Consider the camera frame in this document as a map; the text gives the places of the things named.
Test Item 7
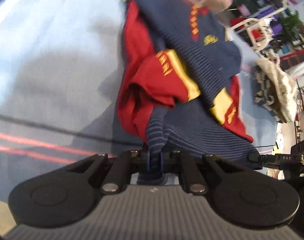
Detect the dark patterned cloth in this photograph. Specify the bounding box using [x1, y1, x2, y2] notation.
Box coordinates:
[253, 67, 280, 117]

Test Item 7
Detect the white storage rack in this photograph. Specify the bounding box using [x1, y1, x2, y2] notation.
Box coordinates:
[227, 0, 290, 53]

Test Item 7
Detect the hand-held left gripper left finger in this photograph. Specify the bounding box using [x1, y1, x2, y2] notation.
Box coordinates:
[66, 149, 155, 195]

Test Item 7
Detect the cream polka dot cloth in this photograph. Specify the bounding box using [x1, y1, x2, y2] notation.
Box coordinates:
[256, 57, 299, 123]

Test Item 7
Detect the green potted plant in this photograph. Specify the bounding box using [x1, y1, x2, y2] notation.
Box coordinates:
[279, 10, 304, 38]

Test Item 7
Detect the navy striped red yellow shirt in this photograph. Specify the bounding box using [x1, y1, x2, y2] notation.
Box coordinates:
[116, 0, 261, 187]

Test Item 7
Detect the blue checked bed sheet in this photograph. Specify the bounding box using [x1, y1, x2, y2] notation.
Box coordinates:
[0, 0, 280, 200]

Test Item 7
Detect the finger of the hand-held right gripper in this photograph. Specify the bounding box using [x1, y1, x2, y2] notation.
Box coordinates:
[248, 153, 276, 165]

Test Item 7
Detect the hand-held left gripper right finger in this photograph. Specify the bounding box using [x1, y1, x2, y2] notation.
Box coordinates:
[158, 149, 242, 195]

